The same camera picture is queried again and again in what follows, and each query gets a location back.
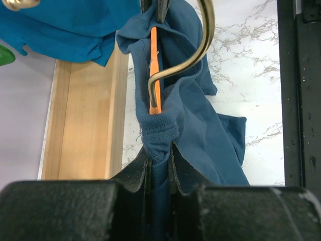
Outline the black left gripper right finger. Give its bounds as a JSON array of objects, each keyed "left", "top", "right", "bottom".
[{"left": 169, "top": 145, "right": 320, "bottom": 240}]

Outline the orange plastic hanger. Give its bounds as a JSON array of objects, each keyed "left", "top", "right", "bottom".
[{"left": 147, "top": 0, "right": 216, "bottom": 115}]

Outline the teal t-shirt on rack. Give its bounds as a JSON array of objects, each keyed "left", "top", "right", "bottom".
[{"left": 1, "top": 1, "right": 140, "bottom": 66}]

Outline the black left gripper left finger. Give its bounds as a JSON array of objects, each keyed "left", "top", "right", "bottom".
[{"left": 1, "top": 150, "right": 151, "bottom": 240}]

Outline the wooden clothes rack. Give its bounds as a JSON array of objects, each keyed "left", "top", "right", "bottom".
[{"left": 38, "top": 47, "right": 128, "bottom": 180}]

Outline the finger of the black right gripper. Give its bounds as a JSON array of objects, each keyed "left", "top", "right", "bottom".
[
  {"left": 140, "top": 0, "right": 152, "bottom": 13},
  {"left": 156, "top": 0, "right": 170, "bottom": 23}
]

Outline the dark blue t-shirt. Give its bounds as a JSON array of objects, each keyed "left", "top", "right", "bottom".
[{"left": 117, "top": 1, "right": 249, "bottom": 240}]

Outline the green plastic hanger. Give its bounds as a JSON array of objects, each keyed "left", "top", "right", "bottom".
[{"left": 0, "top": 45, "right": 16, "bottom": 66}]

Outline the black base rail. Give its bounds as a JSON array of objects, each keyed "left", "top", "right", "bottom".
[{"left": 277, "top": 1, "right": 320, "bottom": 196}]

